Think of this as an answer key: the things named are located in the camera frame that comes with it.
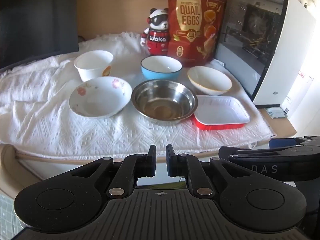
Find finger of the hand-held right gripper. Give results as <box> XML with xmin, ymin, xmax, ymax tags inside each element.
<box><xmin>228</xmin><ymin>147</ymin><xmax>320</xmax><ymax>165</ymax></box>
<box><xmin>269</xmin><ymin>135</ymin><xmax>320</xmax><ymax>148</ymax></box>

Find blue ceramic bowl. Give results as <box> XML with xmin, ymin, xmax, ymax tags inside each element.
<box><xmin>140</xmin><ymin>56</ymin><xmax>183</xmax><ymax>81</ymax></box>

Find red rectangular foil tray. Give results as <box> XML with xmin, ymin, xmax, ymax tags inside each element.
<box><xmin>192</xmin><ymin>95</ymin><xmax>251</xmax><ymax>131</ymax></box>

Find panda figurine red suit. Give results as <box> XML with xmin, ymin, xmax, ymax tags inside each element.
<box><xmin>140</xmin><ymin>8</ymin><xmax>171</xmax><ymax>55</ymax></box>

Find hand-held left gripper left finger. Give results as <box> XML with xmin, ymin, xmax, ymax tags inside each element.
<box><xmin>71</xmin><ymin>145</ymin><xmax>157</xmax><ymax>197</ymax></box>

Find white computer case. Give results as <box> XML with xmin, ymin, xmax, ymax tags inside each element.
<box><xmin>215</xmin><ymin>0</ymin><xmax>317</xmax><ymax>108</ymax></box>

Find white paper bowl orange label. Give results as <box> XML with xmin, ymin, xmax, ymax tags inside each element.
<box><xmin>74</xmin><ymin>50</ymin><xmax>114</xmax><ymax>82</ymax></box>

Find white knitted cloth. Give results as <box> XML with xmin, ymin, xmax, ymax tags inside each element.
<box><xmin>0</xmin><ymin>31</ymin><xmax>272</xmax><ymax>155</ymax></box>

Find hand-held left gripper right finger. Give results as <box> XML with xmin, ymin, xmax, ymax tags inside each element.
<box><xmin>166</xmin><ymin>144</ymin><xmax>250</xmax><ymax>197</ymax></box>

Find dark computer monitor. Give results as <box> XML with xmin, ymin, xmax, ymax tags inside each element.
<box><xmin>0</xmin><ymin>0</ymin><xmax>80</xmax><ymax>70</ymax></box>

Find red snack bag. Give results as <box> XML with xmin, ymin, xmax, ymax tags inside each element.
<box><xmin>167</xmin><ymin>0</ymin><xmax>225</xmax><ymax>67</ymax></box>

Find stainless steel bowl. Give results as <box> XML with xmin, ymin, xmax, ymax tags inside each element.
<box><xmin>131</xmin><ymin>79</ymin><xmax>198</xmax><ymax>126</ymax></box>

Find small grey packet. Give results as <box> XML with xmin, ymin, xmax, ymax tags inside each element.
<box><xmin>265</xmin><ymin>107</ymin><xmax>288</xmax><ymax>118</ymax></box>

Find white floral ceramic bowl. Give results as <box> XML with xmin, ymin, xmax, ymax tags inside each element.
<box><xmin>69</xmin><ymin>77</ymin><xmax>133</xmax><ymax>118</ymax></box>

